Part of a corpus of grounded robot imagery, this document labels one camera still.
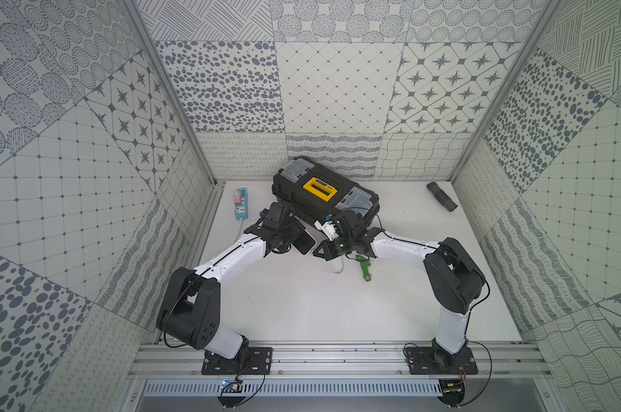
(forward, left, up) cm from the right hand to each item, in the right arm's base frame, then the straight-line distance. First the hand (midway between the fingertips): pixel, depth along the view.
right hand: (317, 253), depth 88 cm
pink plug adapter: (+26, +35, 0) cm, 44 cm away
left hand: (+8, +8, +5) cm, 12 cm away
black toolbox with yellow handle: (+19, -1, +10) cm, 21 cm away
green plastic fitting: (0, -18, -7) cm, 19 cm away
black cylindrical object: (+35, -54, -6) cm, 64 cm away
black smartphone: (+2, +5, +3) cm, 6 cm away
